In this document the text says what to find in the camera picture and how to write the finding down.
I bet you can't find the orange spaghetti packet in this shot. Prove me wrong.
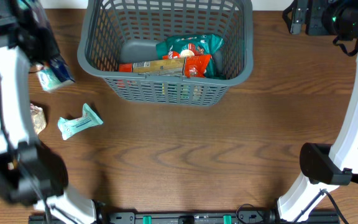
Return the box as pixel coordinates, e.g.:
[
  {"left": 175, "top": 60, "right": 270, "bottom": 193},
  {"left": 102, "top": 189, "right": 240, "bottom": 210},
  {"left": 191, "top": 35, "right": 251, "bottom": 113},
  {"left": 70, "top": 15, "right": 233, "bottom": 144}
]
[{"left": 119, "top": 55, "right": 212, "bottom": 78}]

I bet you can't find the green Nescafe 3in1 bag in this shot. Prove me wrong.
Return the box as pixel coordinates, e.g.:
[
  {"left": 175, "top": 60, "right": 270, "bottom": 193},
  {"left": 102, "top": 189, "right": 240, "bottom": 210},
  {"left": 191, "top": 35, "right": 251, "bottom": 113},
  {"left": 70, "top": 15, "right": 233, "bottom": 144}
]
[{"left": 156, "top": 34, "right": 224, "bottom": 79}]

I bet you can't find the grey plastic basket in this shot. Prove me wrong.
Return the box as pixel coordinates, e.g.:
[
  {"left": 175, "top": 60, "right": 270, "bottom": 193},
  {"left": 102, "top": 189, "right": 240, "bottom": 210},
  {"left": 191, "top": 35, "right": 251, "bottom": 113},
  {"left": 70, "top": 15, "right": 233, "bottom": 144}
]
[{"left": 77, "top": 0, "right": 254, "bottom": 106}]

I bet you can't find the Kleenex tissue multipack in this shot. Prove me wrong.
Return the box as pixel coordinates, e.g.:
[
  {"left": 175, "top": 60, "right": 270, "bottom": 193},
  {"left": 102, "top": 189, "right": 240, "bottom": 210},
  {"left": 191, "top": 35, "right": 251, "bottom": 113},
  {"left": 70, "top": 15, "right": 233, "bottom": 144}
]
[{"left": 36, "top": 55, "right": 75, "bottom": 93}]

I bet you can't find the teal white small sachet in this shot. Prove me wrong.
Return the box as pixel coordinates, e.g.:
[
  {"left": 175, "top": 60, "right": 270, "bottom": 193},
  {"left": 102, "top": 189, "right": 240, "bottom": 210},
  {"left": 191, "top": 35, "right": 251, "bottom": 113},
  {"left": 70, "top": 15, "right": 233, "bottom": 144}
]
[{"left": 57, "top": 103, "right": 103, "bottom": 140}]

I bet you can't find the beige coffee bag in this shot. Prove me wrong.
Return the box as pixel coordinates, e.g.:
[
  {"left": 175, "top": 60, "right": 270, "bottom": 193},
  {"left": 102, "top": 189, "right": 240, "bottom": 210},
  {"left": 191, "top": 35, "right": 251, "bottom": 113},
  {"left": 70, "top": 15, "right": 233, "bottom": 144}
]
[{"left": 30, "top": 103, "right": 47, "bottom": 135}]

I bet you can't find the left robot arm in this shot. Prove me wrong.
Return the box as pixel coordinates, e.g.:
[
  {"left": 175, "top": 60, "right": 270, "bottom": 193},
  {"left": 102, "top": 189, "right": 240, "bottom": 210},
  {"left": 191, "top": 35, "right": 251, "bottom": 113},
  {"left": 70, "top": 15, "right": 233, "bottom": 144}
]
[{"left": 0, "top": 0, "right": 98, "bottom": 223}]

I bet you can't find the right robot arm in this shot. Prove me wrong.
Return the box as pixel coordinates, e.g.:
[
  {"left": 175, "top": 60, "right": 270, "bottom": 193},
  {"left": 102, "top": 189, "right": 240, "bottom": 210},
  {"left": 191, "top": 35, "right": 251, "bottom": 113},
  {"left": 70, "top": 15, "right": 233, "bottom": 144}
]
[{"left": 265, "top": 0, "right": 358, "bottom": 223}]

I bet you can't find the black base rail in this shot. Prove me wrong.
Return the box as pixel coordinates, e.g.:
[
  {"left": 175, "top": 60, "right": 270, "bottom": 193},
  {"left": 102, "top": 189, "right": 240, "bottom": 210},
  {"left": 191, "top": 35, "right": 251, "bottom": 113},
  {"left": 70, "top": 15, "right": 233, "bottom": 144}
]
[{"left": 28, "top": 207, "right": 341, "bottom": 224}]

